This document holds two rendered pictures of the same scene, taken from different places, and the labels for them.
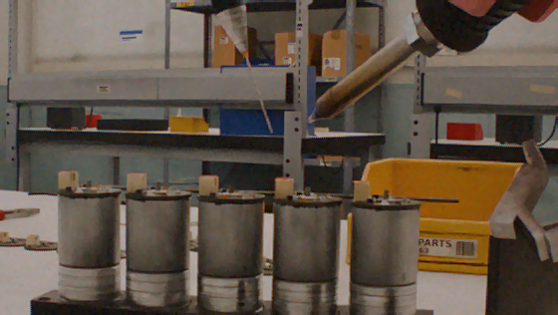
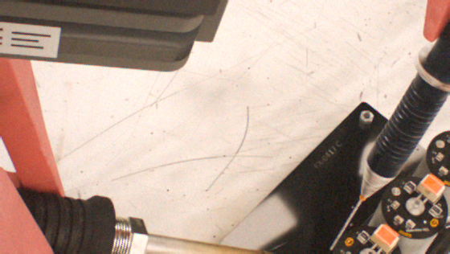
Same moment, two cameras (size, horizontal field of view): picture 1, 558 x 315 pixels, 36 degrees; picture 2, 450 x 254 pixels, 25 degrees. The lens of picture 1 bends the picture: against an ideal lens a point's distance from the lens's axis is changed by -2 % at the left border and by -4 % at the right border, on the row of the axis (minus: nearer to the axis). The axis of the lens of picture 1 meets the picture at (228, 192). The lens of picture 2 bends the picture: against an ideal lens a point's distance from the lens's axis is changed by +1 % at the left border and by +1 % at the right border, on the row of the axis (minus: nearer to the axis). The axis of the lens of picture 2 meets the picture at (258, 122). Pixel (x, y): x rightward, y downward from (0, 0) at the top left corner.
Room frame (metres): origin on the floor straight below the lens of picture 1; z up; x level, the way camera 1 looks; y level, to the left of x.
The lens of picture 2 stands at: (0.31, -0.15, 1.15)
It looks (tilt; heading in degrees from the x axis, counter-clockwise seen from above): 61 degrees down; 107
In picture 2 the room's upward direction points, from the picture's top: 12 degrees clockwise
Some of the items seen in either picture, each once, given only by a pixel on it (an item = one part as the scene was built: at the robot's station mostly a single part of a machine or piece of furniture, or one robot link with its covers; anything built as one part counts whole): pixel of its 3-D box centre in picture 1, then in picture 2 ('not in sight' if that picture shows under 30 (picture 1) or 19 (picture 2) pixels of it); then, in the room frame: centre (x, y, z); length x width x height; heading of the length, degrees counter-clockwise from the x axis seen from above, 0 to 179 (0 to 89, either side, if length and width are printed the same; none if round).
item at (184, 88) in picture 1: (135, 91); not in sight; (3.19, 0.34, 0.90); 1.30 x 0.06 x 0.12; 58
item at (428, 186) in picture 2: (139, 183); (429, 190); (0.32, 0.03, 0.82); 0.01 x 0.01 x 0.01; 76
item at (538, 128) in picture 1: (519, 129); not in sight; (2.60, -0.89, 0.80); 0.15 x 0.12 x 0.10; 149
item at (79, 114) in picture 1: (66, 117); not in sight; (3.58, 0.67, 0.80); 0.15 x 0.12 x 0.10; 168
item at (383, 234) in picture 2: (210, 185); (382, 240); (0.32, 0.01, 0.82); 0.01 x 0.01 x 0.01; 76
